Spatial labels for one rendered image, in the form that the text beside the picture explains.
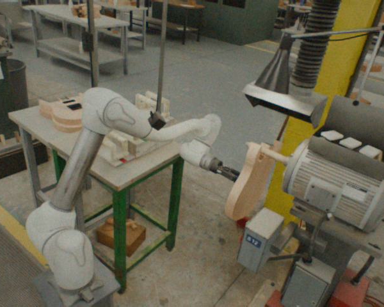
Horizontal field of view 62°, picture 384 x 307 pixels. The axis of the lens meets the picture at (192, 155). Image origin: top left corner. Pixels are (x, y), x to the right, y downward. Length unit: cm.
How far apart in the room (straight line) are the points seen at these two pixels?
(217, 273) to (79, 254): 138
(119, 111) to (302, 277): 100
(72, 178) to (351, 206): 110
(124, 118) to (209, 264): 162
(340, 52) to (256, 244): 134
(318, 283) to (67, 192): 109
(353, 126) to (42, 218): 132
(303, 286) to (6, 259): 202
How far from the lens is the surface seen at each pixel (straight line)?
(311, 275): 147
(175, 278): 246
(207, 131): 166
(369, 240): 143
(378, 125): 138
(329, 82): 223
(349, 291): 168
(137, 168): 181
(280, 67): 124
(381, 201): 130
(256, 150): 141
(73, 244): 137
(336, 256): 149
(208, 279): 249
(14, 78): 408
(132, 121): 124
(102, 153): 193
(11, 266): 267
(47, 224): 150
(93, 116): 135
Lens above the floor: 196
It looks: 32 degrees down
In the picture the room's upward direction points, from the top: 7 degrees clockwise
